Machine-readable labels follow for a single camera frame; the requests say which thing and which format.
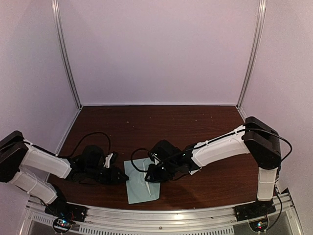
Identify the white seal sticker sheet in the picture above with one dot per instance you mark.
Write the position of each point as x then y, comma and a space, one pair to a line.
194, 171

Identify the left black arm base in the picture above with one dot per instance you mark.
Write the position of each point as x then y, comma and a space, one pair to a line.
62, 209

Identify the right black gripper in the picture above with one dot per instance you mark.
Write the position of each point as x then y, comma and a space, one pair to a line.
154, 177

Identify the left round circuit board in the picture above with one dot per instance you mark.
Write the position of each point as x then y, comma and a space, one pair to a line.
61, 225

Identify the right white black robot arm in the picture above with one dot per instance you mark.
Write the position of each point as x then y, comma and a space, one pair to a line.
253, 137

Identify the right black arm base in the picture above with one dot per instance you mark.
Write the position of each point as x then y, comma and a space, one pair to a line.
262, 206

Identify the round circuit board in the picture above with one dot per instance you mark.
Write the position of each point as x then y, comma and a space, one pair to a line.
259, 226
61, 225

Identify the right round circuit board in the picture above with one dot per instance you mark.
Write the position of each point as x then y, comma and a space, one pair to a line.
259, 226

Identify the aluminium frame post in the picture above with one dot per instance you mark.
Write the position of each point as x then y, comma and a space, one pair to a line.
261, 15
64, 54

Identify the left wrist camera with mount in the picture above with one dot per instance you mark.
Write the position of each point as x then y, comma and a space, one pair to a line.
110, 159

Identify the front aluminium rail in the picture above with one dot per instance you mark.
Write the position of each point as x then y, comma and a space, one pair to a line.
222, 221

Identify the light blue envelope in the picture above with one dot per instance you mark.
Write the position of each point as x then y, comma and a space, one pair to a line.
136, 189

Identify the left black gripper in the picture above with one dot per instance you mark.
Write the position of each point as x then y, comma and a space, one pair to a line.
113, 176

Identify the right aluminium frame post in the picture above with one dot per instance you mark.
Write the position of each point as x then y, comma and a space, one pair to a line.
261, 15

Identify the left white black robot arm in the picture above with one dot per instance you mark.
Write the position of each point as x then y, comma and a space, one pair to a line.
17, 155

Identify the left aluminium frame post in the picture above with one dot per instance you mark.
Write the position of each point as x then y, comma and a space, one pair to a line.
64, 54

